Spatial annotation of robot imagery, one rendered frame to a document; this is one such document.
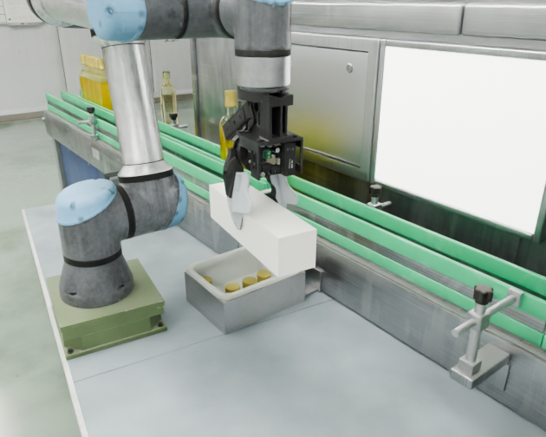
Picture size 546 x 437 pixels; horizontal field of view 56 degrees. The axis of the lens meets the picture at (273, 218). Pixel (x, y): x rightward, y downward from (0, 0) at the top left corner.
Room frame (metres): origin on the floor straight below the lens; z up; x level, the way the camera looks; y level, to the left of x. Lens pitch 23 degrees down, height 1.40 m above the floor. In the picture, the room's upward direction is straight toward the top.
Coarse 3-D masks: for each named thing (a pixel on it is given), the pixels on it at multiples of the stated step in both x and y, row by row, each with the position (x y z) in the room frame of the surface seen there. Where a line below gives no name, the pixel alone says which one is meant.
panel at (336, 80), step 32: (320, 64) 1.36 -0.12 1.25; (352, 64) 1.27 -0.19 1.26; (384, 64) 1.19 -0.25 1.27; (320, 96) 1.36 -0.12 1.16; (352, 96) 1.26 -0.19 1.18; (288, 128) 1.46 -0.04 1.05; (320, 128) 1.35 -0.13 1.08; (352, 128) 1.26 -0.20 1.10; (320, 160) 1.34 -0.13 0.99; (352, 160) 1.25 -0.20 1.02; (544, 192) 0.86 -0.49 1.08; (544, 224) 0.86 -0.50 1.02
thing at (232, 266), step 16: (224, 256) 1.08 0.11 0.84; (240, 256) 1.11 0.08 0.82; (192, 272) 1.00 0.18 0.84; (208, 272) 1.05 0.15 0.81; (224, 272) 1.07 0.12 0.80; (240, 272) 1.10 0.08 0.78; (256, 272) 1.12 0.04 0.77; (272, 272) 1.10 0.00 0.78; (208, 288) 0.93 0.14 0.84; (224, 288) 1.05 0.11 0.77; (240, 288) 1.05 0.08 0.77; (256, 288) 0.94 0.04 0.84
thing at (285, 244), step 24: (216, 192) 0.80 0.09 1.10; (216, 216) 0.80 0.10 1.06; (264, 216) 0.69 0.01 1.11; (288, 216) 0.69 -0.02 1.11; (240, 240) 0.72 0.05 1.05; (264, 240) 0.65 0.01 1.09; (288, 240) 0.62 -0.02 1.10; (312, 240) 0.64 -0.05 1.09; (264, 264) 0.65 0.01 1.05; (288, 264) 0.62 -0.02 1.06; (312, 264) 0.64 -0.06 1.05
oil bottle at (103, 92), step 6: (102, 60) 2.27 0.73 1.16; (102, 66) 2.27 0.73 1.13; (102, 72) 2.27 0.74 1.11; (96, 78) 2.28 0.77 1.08; (102, 78) 2.26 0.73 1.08; (96, 84) 2.28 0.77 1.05; (102, 84) 2.25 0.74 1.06; (102, 90) 2.25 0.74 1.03; (108, 90) 2.27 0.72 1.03; (102, 96) 2.25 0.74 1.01; (108, 96) 2.26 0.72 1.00; (102, 102) 2.25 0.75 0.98; (108, 102) 2.26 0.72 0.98; (108, 108) 2.26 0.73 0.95
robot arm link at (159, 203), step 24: (120, 48) 1.04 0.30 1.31; (144, 48) 1.08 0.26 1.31; (120, 72) 1.04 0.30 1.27; (144, 72) 1.06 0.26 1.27; (120, 96) 1.03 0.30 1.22; (144, 96) 1.04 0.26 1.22; (120, 120) 1.03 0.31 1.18; (144, 120) 1.03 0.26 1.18; (120, 144) 1.03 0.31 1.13; (144, 144) 1.02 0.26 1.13; (144, 168) 1.00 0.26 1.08; (168, 168) 1.03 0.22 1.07; (144, 192) 0.98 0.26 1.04; (168, 192) 1.01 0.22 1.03; (144, 216) 0.96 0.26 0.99; (168, 216) 0.99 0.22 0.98
